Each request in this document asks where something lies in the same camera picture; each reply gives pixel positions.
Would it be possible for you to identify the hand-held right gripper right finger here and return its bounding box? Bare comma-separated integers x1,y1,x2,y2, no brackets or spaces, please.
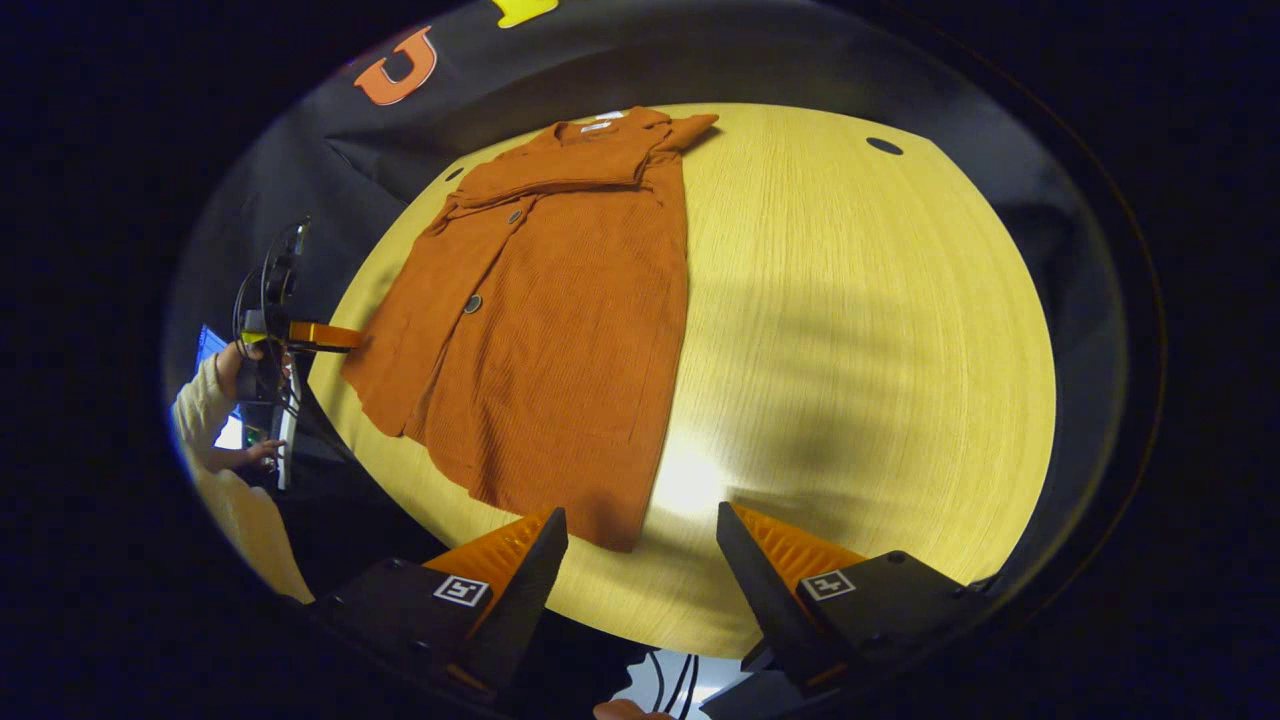
715,501,987,693

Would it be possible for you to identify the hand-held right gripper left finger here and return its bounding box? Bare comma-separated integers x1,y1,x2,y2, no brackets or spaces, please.
312,506,570,693

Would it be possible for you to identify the orange button coat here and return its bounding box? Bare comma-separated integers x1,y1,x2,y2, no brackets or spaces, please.
340,105,721,554

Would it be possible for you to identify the white desktop device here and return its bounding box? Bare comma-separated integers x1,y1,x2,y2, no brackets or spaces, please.
274,358,302,493

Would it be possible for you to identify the person's cream sweater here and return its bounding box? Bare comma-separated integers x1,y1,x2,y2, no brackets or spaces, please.
195,468,317,605

